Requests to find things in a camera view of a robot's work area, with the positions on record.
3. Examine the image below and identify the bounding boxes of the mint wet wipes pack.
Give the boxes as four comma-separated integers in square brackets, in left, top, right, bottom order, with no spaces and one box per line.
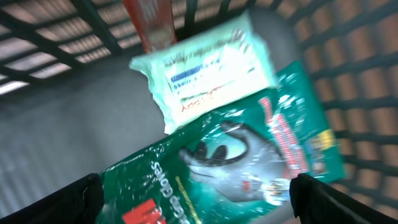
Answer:
[129,11,279,134]

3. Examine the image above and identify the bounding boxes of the green 3M gloves packet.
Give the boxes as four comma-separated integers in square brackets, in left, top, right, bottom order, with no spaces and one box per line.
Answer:
[96,61,345,223]

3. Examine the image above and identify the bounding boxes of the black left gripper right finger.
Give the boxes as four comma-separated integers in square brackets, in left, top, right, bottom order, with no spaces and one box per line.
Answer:
[289,173,397,224]

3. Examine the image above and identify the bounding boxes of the red coffee stick sachet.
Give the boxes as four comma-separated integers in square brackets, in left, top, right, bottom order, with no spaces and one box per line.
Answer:
[123,0,178,53]

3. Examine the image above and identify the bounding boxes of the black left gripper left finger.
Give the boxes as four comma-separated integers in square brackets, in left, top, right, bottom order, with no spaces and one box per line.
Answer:
[1,173,104,224]

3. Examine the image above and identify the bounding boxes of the grey plastic mesh basket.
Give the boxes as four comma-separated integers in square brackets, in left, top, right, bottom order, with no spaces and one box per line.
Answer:
[0,0,398,224]

